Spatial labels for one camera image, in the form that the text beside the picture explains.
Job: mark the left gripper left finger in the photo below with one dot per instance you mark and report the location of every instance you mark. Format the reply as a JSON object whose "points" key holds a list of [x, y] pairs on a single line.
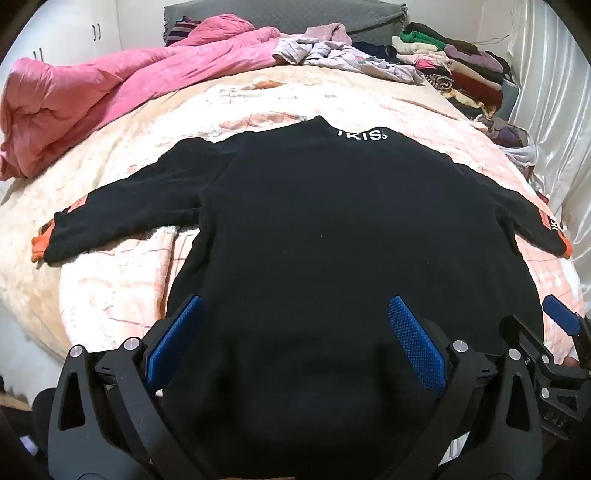
{"points": [[106, 422]]}

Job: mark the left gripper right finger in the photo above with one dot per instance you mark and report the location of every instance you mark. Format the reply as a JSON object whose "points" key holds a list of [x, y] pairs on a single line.
{"points": [[485, 424]]}

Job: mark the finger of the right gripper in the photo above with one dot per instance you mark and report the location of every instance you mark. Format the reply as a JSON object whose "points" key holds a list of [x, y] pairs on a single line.
{"points": [[534, 356], [573, 324]]}

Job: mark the black sweater orange cuffs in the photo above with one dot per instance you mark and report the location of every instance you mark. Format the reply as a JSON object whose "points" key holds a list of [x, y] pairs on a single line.
{"points": [[305, 234]]}

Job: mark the stack of folded clothes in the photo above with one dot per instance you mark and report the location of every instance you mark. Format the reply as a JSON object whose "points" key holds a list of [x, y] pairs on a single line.
{"points": [[475, 82]]}

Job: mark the peach white patterned blanket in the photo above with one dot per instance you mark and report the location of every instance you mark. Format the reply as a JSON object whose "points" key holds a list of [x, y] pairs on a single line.
{"points": [[101, 296]]}

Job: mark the white satin curtain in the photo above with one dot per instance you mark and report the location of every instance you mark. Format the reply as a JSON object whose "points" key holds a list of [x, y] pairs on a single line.
{"points": [[554, 107]]}

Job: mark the pink quilt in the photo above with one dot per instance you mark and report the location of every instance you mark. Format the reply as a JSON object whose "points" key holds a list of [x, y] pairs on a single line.
{"points": [[46, 109]]}

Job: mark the grey headboard cover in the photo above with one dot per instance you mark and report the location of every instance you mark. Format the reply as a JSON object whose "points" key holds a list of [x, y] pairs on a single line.
{"points": [[374, 22]]}

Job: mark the lilac crumpled garment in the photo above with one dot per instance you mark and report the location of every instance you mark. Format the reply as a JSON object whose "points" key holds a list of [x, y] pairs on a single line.
{"points": [[329, 46]]}

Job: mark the white wardrobe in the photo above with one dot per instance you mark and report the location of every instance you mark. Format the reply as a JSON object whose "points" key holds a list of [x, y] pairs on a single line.
{"points": [[68, 32]]}

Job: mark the striped dark garment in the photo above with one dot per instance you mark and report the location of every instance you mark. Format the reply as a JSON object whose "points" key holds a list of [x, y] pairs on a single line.
{"points": [[180, 30]]}

